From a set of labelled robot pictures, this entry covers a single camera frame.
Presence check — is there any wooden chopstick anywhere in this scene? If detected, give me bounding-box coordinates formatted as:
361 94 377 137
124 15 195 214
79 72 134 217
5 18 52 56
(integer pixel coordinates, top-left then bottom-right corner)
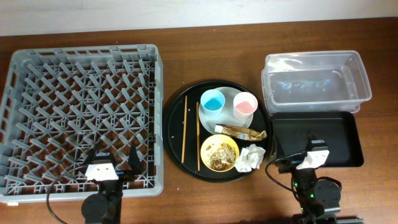
196 102 200 171
181 95 187 164

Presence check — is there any grey dishwasher rack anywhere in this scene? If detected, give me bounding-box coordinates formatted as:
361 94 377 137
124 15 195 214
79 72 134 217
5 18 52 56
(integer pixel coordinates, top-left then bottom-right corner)
1 44 164 204

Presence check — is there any black rectangular tray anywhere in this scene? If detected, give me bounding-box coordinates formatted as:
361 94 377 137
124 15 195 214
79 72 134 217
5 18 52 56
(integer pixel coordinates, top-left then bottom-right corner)
271 111 364 167

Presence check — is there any gold snack wrapper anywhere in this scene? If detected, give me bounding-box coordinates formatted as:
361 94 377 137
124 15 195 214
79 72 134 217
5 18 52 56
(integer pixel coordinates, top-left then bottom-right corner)
215 124 267 141

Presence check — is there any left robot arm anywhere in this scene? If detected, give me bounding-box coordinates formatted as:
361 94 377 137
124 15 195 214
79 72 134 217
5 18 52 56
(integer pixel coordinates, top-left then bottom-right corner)
81 143 143 223

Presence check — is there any right black cable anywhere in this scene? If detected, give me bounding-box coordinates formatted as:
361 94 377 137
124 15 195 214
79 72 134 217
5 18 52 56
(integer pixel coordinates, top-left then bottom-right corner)
264 151 308 200

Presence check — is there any pink plastic cup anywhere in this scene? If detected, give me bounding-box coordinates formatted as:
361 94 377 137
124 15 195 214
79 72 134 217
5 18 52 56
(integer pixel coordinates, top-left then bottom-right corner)
233 92 258 120

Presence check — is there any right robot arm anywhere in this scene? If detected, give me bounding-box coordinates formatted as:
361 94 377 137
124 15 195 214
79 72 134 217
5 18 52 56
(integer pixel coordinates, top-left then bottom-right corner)
265 133 364 224

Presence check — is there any clear plastic bin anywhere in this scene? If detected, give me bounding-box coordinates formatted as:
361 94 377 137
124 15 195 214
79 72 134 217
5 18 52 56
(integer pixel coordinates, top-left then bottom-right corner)
261 50 373 114

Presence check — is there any round black tray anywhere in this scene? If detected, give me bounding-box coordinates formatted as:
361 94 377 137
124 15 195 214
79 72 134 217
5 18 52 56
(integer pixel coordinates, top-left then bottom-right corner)
162 79 272 184

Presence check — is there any left black cable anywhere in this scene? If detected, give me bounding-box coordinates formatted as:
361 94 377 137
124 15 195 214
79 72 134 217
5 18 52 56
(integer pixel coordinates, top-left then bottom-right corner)
46 165 88 224

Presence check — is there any black cable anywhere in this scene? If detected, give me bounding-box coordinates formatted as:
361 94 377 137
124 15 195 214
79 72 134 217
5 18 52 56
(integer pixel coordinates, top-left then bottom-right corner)
264 151 308 200
46 165 88 224

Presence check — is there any white tissue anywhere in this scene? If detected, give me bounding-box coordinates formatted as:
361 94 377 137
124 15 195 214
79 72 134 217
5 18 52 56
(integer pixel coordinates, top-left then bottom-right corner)
234 144 266 173

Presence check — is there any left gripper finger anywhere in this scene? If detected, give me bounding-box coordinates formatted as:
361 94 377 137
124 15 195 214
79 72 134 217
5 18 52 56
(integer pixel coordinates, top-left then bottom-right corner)
82 144 99 166
127 141 142 174

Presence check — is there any blue plastic cup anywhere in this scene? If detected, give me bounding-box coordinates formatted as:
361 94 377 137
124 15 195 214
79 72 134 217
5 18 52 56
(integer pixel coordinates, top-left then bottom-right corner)
200 89 226 118

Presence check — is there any yellow bowl with food scraps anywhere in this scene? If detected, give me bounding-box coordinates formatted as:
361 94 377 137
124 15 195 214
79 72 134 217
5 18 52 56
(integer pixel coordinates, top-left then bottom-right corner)
200 134 240 172

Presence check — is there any grey round plate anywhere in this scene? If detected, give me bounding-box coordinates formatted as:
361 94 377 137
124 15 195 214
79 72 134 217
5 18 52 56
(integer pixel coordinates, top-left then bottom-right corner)
199 86 254 134

